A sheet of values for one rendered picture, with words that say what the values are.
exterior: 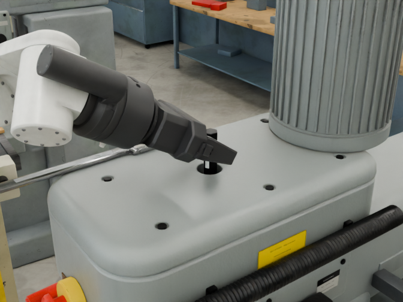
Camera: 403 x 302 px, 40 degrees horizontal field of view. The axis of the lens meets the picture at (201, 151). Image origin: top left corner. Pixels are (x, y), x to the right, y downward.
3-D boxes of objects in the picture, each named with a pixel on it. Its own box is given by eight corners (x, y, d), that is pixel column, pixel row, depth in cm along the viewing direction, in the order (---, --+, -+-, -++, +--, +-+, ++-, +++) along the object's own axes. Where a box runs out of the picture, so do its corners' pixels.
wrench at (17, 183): (2, 197, 74) (1, 192, 73) (-8, 186, 77) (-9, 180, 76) (156, 148, 87) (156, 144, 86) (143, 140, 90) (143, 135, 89)
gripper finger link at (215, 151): (226, 166, 76) (193, 156, 72) (236, 146, 76) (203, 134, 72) (233, 171, 75) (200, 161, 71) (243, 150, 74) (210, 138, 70)
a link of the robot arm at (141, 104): (143, 148, 81) (71, 126, 73) (170, 88, 80) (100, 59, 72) (188, 184, 72) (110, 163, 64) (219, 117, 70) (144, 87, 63)
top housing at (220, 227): (126, 375, 67) (118, 270, 60) (45, 265, 86) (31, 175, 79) (376, 241, 92) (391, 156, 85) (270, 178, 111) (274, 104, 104)
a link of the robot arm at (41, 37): (86, 117, 63) (0, 137, 69) (92, 48, 66) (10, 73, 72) (45, 94, 58) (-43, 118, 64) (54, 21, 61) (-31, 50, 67)
